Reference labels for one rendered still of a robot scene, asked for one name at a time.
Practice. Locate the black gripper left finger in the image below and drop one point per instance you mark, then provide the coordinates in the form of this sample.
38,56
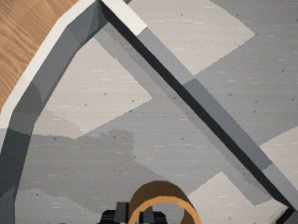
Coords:
118,216

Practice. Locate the bronze bushing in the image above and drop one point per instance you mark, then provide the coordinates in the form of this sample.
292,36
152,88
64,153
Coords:
165,192

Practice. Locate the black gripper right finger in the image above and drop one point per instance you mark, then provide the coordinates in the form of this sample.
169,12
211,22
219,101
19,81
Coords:
147,217

